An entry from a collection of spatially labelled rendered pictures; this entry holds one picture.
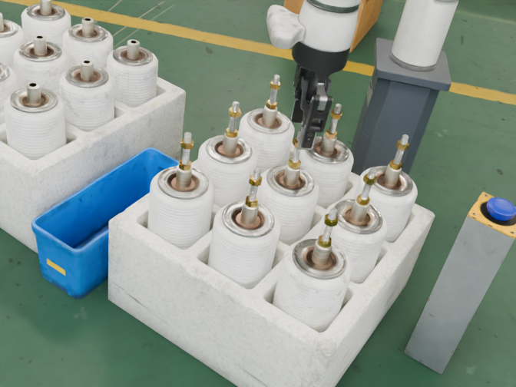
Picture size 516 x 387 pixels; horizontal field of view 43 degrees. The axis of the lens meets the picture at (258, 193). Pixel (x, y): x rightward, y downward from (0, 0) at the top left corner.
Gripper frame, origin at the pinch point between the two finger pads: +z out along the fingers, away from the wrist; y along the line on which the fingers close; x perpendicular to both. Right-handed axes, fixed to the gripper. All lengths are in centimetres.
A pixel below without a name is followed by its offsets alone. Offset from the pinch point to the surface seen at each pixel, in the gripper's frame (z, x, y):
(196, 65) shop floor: 35, 11, 80
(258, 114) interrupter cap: 10.0, 3.3, 18.4
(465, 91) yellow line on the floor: 35, -67, 79
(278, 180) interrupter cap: 10.1, 1.9, 0.1
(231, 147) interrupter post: 9.0, 8.9, 6.2
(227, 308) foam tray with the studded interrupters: 20.0, 9.5, -17.4
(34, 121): 11.3, 40.2, 12.8
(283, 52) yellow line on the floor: 35, -15, 93
